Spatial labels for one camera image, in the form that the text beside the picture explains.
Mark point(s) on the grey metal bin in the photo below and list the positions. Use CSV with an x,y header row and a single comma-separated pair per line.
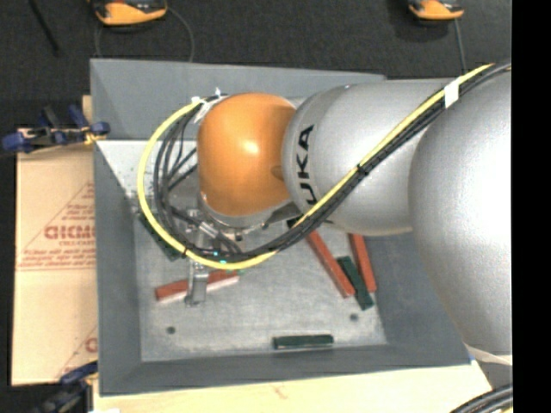
x,y
267,316

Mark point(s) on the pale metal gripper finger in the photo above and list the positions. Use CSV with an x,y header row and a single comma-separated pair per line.
x,y
199,288
189,291

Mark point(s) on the brown cardboard board red print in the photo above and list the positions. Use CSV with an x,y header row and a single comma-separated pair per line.
x,y
51,299

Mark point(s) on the red-brown flat block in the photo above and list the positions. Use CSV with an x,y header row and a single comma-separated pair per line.
x,y
331,265
172,291
364,265

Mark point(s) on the dark green flat block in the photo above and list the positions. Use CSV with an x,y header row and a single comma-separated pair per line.
x,y
303,342
355,283

